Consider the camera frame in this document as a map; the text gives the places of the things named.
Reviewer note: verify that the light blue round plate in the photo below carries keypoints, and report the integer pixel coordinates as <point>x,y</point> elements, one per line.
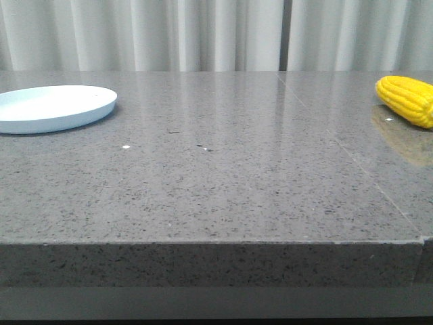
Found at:
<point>54,108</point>

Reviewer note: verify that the white pleated curtain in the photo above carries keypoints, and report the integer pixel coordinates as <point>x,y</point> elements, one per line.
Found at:
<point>216,35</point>

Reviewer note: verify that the yellow corn cob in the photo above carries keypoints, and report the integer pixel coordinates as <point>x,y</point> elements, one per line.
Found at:
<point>407,97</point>

